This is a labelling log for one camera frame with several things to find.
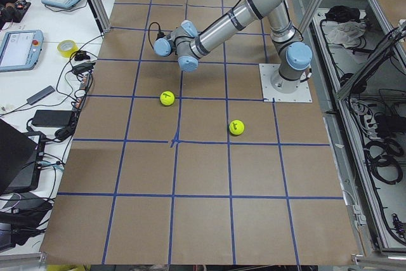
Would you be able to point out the grey usb dock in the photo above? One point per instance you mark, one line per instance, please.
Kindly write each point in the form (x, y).
(40, 95)

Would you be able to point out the white cloth rag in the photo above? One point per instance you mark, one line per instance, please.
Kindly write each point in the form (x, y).
(347, 34)

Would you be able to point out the tennis ball near gripper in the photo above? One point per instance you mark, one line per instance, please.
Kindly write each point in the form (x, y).
(167, 98)

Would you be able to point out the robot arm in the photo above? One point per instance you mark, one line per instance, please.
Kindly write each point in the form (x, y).
(190, 45)

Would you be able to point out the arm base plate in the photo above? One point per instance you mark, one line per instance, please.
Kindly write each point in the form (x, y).
(278, 90)

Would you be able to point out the black laptop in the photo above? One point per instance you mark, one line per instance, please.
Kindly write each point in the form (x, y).
(21, 154)

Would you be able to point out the tennis ball left front corner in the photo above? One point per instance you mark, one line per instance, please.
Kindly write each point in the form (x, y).
(236, 127)

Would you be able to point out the teach pendant near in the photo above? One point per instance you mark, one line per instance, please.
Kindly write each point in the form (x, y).
(20, 50)

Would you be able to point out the black power adapter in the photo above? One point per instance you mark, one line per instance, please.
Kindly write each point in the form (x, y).
(52, 118)

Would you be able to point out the yellow tape roll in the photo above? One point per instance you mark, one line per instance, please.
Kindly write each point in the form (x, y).
(67, 48)

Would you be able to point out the black usb hub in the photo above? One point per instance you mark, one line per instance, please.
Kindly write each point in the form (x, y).
(82, 68)

